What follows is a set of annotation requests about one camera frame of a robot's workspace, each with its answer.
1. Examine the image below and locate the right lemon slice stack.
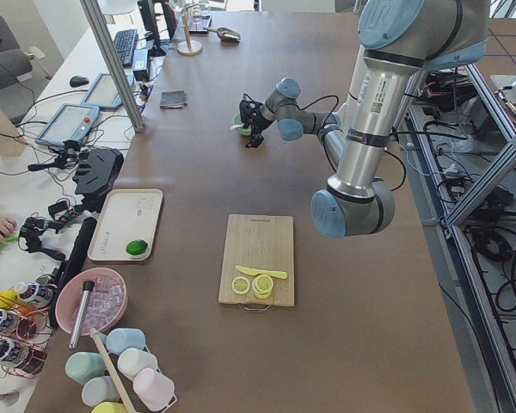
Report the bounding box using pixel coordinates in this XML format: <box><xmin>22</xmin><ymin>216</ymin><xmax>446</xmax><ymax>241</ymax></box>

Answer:
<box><xmin>252</xmin><ymin>274</ymin><xmax>274</xmax><ymax>299</ymax></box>

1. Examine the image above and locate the grey chair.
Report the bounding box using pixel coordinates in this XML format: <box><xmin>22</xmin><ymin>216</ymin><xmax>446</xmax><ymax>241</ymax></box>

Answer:
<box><xmin>0</xmin><ymin>16</ymin><xmax>47</xmax><ymax>124</ymax></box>

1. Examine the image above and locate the near teach pendant tablet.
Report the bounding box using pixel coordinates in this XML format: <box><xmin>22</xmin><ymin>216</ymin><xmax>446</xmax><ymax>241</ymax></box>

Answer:
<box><xmin>35</xmin><ymin>103</ymin><xmax>100</xmax><ymax>147</ymax></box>

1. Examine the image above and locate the black monitor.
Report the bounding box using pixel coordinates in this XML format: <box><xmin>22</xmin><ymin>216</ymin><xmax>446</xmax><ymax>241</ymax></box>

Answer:
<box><xmin>137</xmin><ymin>0</ymin><xmax>177</xmax><ymax>57</ymax></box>

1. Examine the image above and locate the dark grey cloth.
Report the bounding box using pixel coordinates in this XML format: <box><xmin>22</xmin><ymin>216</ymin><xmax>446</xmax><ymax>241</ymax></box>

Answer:
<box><xmin>159</xmin><ymin>90</ymin><xmax>187</xmax><ymax>109</ymax></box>

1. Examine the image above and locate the far teach pendant tablet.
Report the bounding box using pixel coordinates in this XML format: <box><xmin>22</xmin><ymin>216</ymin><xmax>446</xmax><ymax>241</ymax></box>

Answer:
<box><xmin>82</xmin><ymin>73</ymin><xmax>122</xmax><ymax>111</ymax></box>

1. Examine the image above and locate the pink bowl with ice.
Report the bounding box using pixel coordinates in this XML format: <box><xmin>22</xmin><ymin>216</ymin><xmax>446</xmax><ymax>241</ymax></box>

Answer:
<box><xmin>55</xmin><ymin>268</ymin><xmax>128</xmax><ymax>336</ymax></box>

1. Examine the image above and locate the black plastic device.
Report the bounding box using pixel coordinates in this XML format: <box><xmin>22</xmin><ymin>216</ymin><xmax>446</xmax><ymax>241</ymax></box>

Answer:
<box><xmin>72</xmin><ymin>148</ymin><xmax>124</xmax><ymax>213</ymax></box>

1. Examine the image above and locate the metal scoop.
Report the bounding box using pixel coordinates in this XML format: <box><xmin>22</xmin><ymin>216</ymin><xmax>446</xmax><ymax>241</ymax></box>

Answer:
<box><xmin>206</xmin><ymin>27</ymin><xmax>241</xmax><ymax>43</ymax></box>

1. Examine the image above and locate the black computer mouse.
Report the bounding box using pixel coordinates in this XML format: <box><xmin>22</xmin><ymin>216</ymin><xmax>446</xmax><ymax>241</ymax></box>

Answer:
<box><xmin>69</xmin><ymin>76</ymin><xmax>89</xmax><ymax>88</ymax></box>

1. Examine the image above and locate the pale grey cup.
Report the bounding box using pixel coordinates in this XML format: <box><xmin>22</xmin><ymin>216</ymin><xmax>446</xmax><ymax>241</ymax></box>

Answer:
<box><xmin>81</xmin><ymin>376</ymin><xmax>120</xmax><ymax>407</ymax></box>

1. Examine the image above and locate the aluminium frame post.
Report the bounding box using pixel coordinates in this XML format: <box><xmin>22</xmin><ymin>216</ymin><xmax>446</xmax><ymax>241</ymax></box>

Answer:
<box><xmin>80</xmin><ymin>0</ymin><xmax>144</xmax><ymax>133</ymax></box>

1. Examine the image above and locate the metal muddler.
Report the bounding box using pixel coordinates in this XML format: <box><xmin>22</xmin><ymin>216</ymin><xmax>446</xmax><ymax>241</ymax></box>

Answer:
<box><xmin>68</xmin><ymin>280</ymin><xmax>95</xmax><ymax>350</ymax></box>

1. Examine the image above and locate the copper wire bottle rack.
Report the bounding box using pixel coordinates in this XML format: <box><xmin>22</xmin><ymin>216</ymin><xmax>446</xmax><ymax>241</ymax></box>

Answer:
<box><xmin>0</xmin><ymin>289</ymin><xmax>53</xmax><ymax>379</ymax></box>

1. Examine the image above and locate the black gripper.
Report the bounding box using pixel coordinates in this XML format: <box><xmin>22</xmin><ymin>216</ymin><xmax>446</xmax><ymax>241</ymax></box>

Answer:
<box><xmin>239</xmin><ymin>98</ymin><xmax>264</xmax><ymax>148</ymax></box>

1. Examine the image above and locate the teach pendant tablet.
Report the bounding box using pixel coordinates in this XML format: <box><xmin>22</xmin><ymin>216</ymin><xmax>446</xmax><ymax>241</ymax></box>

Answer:
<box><xmin>82</xmin><ymin>73</ymin><xmax>122</xmax><ymax>111</ymax></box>
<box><xmin>35</xmin><ymin>103</ymin><xmax>100</xmax><ymax>147</ymax></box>

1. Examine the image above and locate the green lime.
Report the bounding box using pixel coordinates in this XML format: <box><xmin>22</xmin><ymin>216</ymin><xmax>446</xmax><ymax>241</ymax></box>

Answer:
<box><xmin>125</xmin><ymin>239</ymin><xmax>149</xmax><ymax>256</ymax></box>

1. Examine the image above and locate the yellow cup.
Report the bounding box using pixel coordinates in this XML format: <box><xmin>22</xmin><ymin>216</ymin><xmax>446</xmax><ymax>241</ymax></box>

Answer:
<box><xmin>91</xmin><ymin>401</ymin><xmax>127</xmax><ymax>413</ymax></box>

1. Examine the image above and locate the blue cup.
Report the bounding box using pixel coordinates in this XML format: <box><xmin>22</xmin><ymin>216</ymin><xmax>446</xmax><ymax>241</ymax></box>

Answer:
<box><xmin>106</xmin><ymin>328</ymin><xmax>146</xmax><ymax>355</ymax></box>

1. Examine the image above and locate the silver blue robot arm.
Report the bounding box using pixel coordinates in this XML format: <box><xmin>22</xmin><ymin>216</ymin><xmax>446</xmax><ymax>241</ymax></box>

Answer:
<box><xmin>239</xmin><ymin>1</ymin><xmax>490</xmax><ymax>237</ymax></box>

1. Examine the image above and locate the wooden cutting board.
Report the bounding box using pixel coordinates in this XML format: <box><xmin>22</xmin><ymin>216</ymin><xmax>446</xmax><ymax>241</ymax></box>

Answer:
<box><xmin>218</xmin><ymin>214</ymin><xmax>295</xmax><ymax>307</ymax></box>

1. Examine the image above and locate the green ceramic bowl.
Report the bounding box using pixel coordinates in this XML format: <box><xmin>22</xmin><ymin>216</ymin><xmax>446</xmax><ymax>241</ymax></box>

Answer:
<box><xmin>230</xmin><ymin>114</ymin><xmax>251</xmax><ymax>137</ymax></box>

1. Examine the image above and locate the beige tray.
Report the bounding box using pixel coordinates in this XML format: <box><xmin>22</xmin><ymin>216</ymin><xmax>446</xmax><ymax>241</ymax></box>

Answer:
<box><xmin>87</xmin><ymin>188</ymin><xmax>163</xmax><ymax>262</ymax></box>

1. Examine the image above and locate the wooden stand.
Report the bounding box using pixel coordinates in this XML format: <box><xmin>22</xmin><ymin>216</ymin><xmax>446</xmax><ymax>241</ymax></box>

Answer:
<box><xmin>176</xmin><ymin>1</ymin><xmax>202</xmax><ymax>57</ymax></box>

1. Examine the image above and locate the pink cup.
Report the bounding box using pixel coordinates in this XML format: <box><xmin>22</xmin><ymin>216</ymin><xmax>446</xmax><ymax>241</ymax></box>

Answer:
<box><xmin>132</xmin><ymin>367</ymin><xmax>175</xmax><ymax>411</ymax></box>

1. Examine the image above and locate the green cup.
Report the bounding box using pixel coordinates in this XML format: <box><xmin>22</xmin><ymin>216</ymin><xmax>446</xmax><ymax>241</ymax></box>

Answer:
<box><xmin>64</xmin><ymin>352</ymin><xmax>106</xmax><ymax>385</ymax></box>

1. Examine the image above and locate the yellow plastic knife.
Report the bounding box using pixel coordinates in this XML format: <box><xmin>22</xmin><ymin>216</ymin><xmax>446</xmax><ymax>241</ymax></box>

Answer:
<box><xmin>235</xmin><ymin>265</ymin><xmax>288</xmax><ymax>280</ymax></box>

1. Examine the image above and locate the wooden stirrer stick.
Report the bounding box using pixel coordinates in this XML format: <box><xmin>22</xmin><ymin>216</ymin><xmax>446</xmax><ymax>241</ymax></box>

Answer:
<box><xmin>90</xmin><ymin>330</ymin><xmax>136</xmax><ymax>413</ymax></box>

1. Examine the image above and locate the black keyboard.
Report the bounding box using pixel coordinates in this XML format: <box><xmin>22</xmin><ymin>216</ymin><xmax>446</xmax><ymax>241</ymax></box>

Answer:
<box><xmin>114</xmin><ymin>28</ymin><xmax>138</xmax><ymax>67</ymax></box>

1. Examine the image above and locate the left lemon slice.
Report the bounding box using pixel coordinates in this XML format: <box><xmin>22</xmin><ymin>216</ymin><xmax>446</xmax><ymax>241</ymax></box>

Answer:
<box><xmin>231</xmin><ymin>276</ymin><xmax>251</xmax><ymax>295</ymax></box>

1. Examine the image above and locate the white cup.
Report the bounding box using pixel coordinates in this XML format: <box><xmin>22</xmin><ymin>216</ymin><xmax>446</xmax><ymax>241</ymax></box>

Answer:
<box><xmin>117</xmin><ymin>348</ymin><xmax>158</xmax><ymax>381</ymax></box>

